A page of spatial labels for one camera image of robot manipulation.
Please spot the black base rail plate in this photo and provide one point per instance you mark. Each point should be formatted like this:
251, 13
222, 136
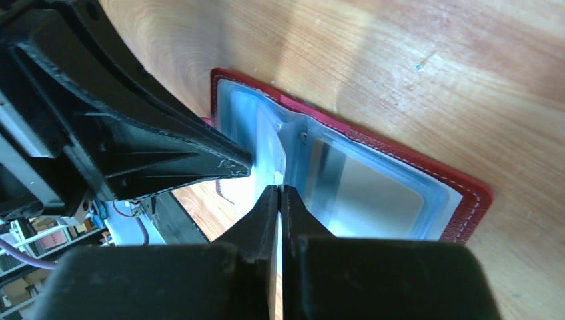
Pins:
172, 221

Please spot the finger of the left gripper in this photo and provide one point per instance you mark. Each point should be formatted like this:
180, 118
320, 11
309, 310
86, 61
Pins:
141, 164
106, 74

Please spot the red leather card holder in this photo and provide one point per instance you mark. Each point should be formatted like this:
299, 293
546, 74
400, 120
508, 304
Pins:
355, 183

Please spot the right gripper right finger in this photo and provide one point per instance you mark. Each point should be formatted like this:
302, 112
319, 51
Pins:
330, 277

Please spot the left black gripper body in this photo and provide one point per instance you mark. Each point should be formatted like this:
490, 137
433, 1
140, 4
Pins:
55, 137

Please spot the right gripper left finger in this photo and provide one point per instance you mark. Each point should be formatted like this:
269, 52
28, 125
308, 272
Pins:
232, 277

